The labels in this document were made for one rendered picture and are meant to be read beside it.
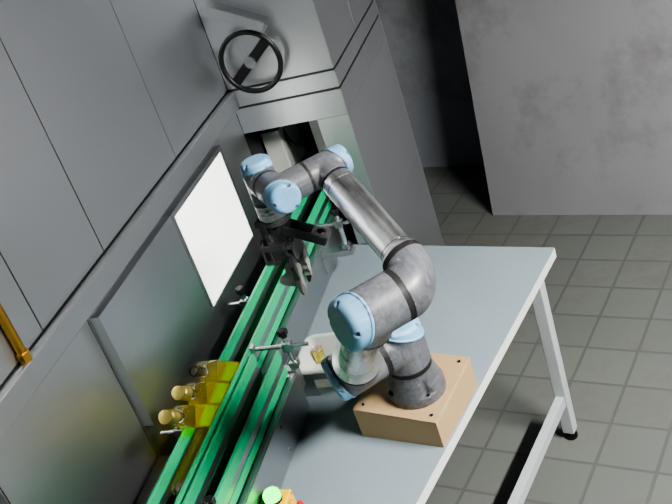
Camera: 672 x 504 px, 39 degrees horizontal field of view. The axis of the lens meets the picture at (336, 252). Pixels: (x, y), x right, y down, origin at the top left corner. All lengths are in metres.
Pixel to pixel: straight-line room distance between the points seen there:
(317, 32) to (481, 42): 1.64
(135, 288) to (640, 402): 1.90
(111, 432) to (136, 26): 1.11
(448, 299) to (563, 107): 1.79
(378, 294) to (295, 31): 1.36
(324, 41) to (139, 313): 1.09
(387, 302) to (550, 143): 2.80
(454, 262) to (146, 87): 1.11
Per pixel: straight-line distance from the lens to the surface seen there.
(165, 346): 2.54
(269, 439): 2.42
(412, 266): 1.90
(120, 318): 2.37
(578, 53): 4.41
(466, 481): 3.40
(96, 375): 2.32
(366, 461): 2.44
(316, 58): 3.06
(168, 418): 2.27
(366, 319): 1.85
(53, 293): 2.22
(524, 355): 3.86
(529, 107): 4.55
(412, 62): 5.23
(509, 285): 2.91
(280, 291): 2.84
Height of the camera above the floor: 2.34
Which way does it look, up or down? 28 degrees down
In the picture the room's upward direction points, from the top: 19 degrees counter-clockwise
